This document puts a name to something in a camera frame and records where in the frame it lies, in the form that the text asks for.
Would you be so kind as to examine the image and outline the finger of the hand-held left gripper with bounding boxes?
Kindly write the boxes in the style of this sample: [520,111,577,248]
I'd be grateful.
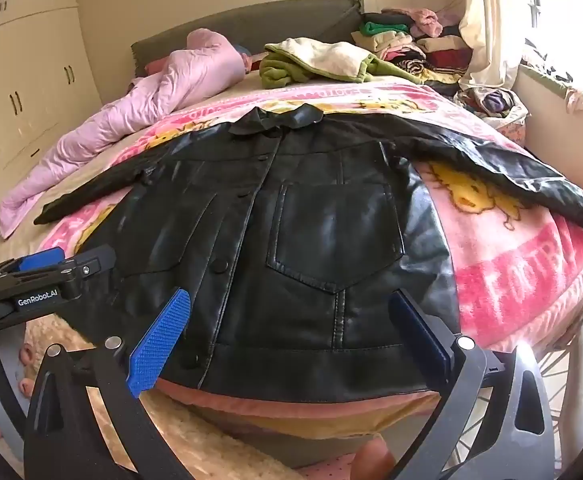
[0,247,64,281]
[21,245,117,291]

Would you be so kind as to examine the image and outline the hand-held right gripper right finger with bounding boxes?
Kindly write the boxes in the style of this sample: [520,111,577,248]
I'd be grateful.
[386,289,557,480]

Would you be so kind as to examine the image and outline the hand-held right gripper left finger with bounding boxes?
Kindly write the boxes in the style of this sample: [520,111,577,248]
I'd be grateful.
[24,287,194,480]

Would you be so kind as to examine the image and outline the black leather jacket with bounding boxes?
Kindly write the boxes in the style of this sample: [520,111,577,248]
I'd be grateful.
[34,102,583,403]

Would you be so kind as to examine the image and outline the basket of clothes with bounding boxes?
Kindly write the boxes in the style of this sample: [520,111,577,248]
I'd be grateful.
[454,86,529,146]

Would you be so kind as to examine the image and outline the stack of folded clothes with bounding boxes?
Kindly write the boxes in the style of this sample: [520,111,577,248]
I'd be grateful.
[351,7,472,96]

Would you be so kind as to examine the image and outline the person's left hand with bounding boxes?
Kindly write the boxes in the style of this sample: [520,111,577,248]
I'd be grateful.
[15,340,42,398]

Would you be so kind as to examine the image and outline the person's right hand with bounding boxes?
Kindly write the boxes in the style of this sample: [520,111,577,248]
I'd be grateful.
[354,439,397,480]

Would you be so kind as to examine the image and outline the person's beige fleece robe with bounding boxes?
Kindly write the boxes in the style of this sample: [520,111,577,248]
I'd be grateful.
[86,385,372,480]

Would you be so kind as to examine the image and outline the pink printed blanket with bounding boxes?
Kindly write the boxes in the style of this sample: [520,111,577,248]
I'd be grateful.
[36,82,583,411]

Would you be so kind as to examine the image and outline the light pink quilt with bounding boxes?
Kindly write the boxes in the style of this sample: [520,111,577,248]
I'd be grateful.
[0,28,247,240]

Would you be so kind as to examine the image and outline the person's pink dotted pants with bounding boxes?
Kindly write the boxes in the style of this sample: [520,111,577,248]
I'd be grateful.
[296,452,367,480]

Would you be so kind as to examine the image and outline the cream wardrobe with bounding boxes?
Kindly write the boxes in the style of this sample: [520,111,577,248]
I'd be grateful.
[0,0,103,186]

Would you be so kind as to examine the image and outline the green and cream fleece blanket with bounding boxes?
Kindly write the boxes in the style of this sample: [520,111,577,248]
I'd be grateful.
[258,39,422,92]

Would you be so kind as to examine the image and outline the grey bed headboard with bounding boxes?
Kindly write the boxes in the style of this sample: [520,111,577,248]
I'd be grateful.
[131,0,365,78]

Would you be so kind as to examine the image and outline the cream curtain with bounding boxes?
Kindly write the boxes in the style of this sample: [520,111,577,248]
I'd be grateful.
[459,0,527,92]

